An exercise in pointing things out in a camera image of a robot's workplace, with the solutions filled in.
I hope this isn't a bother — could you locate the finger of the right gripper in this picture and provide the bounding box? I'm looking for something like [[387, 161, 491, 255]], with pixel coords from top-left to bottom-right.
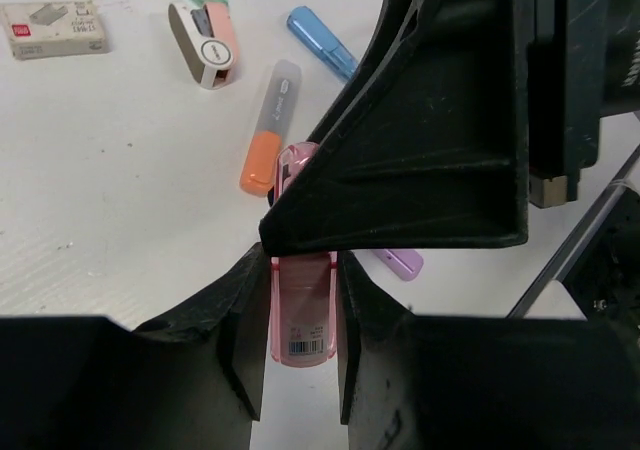
[[259, 0, 530, 256]]

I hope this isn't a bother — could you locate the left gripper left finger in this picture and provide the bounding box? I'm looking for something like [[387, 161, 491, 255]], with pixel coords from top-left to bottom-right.
[[1, 245, 270, 449]]

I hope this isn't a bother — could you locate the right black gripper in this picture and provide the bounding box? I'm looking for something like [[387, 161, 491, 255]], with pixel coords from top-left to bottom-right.
[[528, 0, 639, 208]]

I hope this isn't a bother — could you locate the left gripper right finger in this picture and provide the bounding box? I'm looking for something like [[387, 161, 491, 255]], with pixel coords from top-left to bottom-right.
[[337, 252, 639, 449]]

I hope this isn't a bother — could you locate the pink transparent lead case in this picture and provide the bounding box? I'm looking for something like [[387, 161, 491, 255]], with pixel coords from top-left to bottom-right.
[[267, 142, 337, 369]]

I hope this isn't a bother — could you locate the purple pink highlighter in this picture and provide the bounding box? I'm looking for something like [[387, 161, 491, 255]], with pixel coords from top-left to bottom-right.
[[371, 249, 424, 281]]

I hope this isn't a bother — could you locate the orange grey highlighter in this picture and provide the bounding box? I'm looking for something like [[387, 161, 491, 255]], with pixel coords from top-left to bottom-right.
[[239, 60, 302, 197]]

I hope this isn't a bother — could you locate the blue transparent case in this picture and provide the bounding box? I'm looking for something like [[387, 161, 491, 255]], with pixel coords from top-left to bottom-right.
[[286, 6, 358, 82]]

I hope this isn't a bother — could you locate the pink white mini stapler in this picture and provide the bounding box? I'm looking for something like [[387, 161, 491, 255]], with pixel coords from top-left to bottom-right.
[[167, 2, 239, 90]]

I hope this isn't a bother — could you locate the staples box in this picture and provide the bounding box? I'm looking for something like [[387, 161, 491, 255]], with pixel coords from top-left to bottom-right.
[[1, 0, 109, 61]]

